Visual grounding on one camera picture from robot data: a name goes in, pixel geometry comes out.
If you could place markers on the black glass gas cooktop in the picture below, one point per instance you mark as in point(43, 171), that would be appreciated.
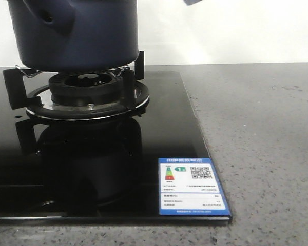
point(96, 172)

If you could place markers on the light blue ribbed cup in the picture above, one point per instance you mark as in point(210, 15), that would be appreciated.
point(191, 2)

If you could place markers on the right burner with pot support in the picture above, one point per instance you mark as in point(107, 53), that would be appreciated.
point(82, 96)

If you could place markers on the blue cooking pot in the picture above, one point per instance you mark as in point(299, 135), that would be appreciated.
point(61, 36)

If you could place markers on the blue energy label sticker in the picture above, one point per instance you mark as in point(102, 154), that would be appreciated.
point(191, 187)

